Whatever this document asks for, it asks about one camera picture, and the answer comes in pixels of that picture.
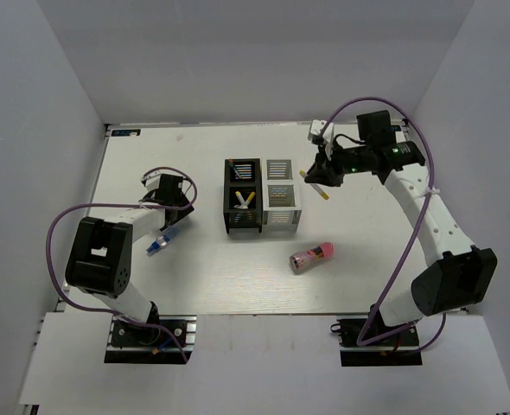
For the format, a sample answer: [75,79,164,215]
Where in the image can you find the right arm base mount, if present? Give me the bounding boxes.
[328,317,424,368]

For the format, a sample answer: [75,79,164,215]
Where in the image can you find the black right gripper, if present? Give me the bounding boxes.
[305,138,372,188]

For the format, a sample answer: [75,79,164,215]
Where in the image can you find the small blue capped bottle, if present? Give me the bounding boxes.
[146,227,180,255]

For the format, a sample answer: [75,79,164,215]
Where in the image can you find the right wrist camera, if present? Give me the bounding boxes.
[308,119,334,159]

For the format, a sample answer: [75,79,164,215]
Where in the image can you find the yellow capped white marker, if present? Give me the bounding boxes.
[243,191,256,208]

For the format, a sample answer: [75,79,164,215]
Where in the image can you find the black slotted pen holder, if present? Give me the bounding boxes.
[223,158,263,233]

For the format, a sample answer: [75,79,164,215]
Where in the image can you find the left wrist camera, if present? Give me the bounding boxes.
[140,169,162,190]

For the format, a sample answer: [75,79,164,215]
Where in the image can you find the left blue corner label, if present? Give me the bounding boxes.
[111,129,141,137]

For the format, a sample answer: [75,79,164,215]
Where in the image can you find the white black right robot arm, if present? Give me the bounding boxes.
[305,111,498,345]

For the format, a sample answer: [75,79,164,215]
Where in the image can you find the white slotted pen holder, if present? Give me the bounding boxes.
[263,158,303,233]

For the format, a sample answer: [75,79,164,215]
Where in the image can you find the orange capped white marker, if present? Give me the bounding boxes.
[299,169,329,201]

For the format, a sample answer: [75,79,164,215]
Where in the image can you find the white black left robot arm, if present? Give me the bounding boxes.
[65,168,196,345]

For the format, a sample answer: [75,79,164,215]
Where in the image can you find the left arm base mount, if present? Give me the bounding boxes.
[104,316,197,365]

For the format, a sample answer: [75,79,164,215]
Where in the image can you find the pink capped glue bottle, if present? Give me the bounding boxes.
[289,242,335,273]

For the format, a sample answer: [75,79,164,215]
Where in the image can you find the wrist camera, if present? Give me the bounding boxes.
[308,119,334,159]
[140,169,162,190]

